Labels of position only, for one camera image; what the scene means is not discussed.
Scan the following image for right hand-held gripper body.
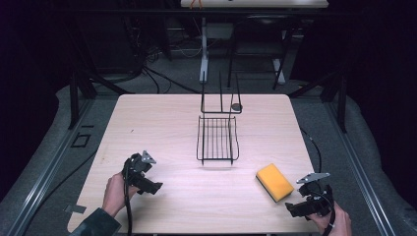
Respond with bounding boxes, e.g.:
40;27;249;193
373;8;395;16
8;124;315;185
296;172;335;218

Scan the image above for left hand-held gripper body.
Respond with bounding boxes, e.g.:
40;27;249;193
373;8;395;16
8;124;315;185
122;149;157;189

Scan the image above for person's left hand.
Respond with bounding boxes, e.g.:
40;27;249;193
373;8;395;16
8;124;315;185
101;171;141;218

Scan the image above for person's right hand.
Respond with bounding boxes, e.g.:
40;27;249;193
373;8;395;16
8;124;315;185
305;200;353;236

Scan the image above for yellow sponge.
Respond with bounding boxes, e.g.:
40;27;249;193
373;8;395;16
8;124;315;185
255;162;295;204

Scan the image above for grey tape piece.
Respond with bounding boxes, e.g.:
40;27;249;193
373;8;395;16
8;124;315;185
63;203;88;214

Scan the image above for white desk leg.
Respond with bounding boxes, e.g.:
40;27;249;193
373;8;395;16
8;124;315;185
199;17;209;84

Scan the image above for black metal chair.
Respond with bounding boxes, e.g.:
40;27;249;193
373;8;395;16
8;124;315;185
226;13;298;91

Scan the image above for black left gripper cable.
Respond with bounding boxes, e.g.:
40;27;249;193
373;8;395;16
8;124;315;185
121;161;134;236

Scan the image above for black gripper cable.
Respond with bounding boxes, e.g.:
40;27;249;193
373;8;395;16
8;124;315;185
316;191;337;236
121;161;134;236

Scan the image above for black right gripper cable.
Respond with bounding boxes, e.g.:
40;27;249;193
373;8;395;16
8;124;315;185
316;191;337;236

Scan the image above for black cable beside table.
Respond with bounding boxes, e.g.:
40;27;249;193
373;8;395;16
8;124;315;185
299;127;323;174

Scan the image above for aluminium rail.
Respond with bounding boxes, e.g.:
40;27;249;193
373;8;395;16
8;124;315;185
324;97;397;236
5;97;96;236

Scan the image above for black wire rack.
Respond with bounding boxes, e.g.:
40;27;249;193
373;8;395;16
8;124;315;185
196;70;244;166

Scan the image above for black floor cables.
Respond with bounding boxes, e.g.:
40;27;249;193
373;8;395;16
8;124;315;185
139;63;205;96

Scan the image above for black frame strut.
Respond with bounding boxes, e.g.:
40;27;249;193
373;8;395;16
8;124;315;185
67;69;136;131
287;69;348;134

